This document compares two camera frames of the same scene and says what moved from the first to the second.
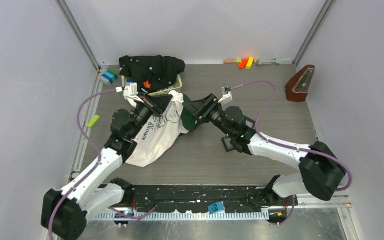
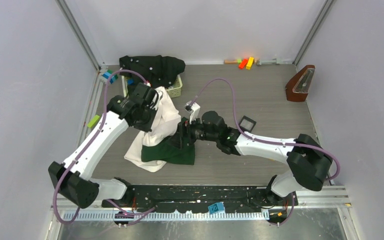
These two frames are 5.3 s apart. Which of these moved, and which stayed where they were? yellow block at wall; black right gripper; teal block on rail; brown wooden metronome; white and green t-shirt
Moved: white and green t-shirt; black right gripper
Stayed: teal block on rail; brown wooden metronome; yellow block at wall
